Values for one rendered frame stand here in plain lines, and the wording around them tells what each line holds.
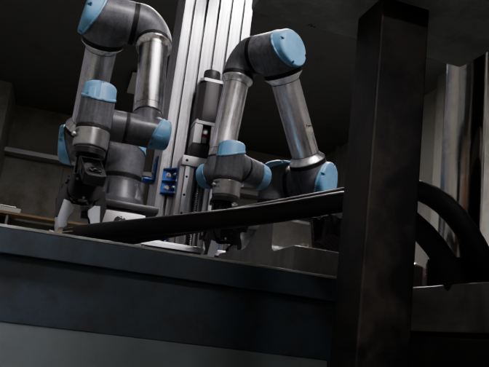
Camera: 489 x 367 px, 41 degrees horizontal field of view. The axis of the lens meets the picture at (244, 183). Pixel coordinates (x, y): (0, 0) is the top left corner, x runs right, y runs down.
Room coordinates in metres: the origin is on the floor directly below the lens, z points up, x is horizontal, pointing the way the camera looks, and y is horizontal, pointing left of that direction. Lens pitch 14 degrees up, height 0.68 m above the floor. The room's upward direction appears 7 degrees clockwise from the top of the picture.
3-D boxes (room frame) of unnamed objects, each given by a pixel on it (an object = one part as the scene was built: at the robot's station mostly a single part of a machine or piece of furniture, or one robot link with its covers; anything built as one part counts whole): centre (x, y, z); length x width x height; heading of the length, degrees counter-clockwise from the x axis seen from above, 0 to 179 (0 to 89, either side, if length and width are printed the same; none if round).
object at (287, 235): (1.43, -0.15, 0.87); 0.50 x 0.26 x 0.14; 17
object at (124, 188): (1.98, 0.37, 1.09); 0.15 x 0.15 x 0.10
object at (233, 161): (1.71, 0.04, 1.15); 0.09 x 0.08 x 0.11; 141
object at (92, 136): (1.38, 0.35, 1.07); 0.08 x 0.08 x 0.05
